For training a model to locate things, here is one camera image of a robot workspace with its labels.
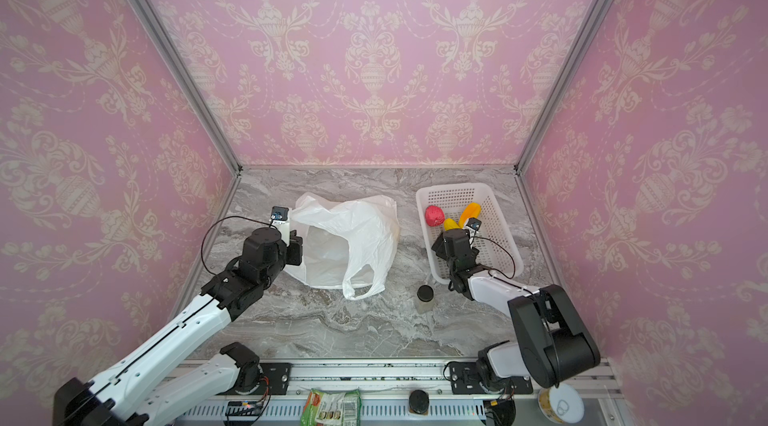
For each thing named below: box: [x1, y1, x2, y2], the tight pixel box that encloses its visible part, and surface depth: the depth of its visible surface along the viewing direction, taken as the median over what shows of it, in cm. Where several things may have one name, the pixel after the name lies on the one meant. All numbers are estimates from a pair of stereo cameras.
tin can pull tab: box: [538, 382, 585, 424], surface depth 67 cm
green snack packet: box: [300, 388, 362, 426], surface depth 70 cm
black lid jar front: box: [408, 390, 430, 416], surface depth 66 cm
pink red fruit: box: [425, 205, 445, 227], surface depth 102 cm
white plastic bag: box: [284, 193, 400, 300], surface depth 84 cm
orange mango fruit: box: [459, 202, 481, 229], surface depth 104 cm
